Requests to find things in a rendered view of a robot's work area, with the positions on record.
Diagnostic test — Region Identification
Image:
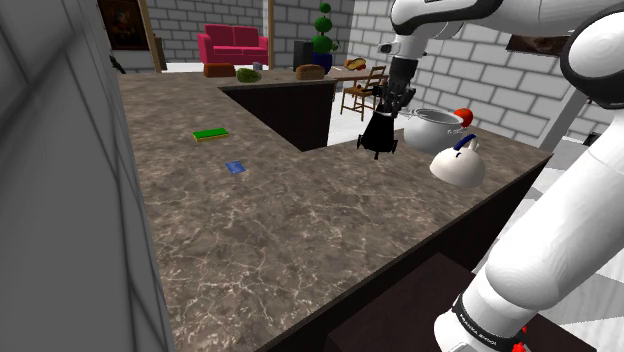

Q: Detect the brown framed wall picture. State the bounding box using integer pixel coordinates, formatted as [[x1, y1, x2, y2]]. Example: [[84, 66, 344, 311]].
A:
[[505, 34, 572, 59]]

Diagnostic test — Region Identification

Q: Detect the green lumpy vegetable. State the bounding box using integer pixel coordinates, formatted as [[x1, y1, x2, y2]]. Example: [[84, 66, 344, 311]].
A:
[[235, 67, 263, 84]]

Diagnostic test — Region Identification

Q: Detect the red apple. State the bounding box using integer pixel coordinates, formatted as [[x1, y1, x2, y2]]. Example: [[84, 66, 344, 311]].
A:
[[453, 107, 475, 129]]

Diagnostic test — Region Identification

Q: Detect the dark brown bread loaf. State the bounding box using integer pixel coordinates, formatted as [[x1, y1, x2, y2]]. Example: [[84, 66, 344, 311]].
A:
[[203, 62, 238, 79]]

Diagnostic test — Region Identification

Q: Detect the topiary plant in blue pot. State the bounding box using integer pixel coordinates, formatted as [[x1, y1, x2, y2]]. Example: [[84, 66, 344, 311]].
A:
[[310, 1, 341, 75]]

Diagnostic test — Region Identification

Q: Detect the wooden chair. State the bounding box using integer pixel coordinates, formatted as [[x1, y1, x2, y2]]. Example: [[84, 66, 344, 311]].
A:
[[339, 65, 388, 123]]

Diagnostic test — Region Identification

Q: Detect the dark framed portrait picture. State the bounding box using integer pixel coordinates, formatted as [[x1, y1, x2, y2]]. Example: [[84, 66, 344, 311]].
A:
[[96, 0, 150, 52]]

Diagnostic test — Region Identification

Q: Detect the black flared bottle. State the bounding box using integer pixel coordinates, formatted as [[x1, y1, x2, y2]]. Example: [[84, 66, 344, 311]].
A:
[[356, 109, 400, 161]]

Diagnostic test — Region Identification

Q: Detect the pink sofa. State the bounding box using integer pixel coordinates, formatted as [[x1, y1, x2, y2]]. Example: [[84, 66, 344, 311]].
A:
[[196, 23, 270, 66]]

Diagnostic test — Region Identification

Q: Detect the white kettle with blue handle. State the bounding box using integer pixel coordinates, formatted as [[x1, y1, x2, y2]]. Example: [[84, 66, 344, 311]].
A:
[[428, 133, 488, 189]]

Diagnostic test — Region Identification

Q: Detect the light brown bread loaf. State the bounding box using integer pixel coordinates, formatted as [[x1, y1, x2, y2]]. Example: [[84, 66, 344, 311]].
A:
[[295, 63, 327, 82]]

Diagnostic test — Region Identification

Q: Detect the black upright box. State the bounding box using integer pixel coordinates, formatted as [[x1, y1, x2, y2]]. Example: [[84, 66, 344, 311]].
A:
[[292, 39, 315, 72]]

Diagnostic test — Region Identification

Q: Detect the wooden dining table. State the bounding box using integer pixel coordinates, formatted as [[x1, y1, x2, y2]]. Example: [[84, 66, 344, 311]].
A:
[[329, 56, 391, 104]]

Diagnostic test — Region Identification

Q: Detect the silver cooking pot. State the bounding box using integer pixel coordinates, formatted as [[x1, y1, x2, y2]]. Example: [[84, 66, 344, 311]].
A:
[[402, 107, 472, 155]]

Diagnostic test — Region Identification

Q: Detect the dark robot stand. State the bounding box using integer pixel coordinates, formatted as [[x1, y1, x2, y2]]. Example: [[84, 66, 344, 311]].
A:
[[325, 251, 599, 352]]

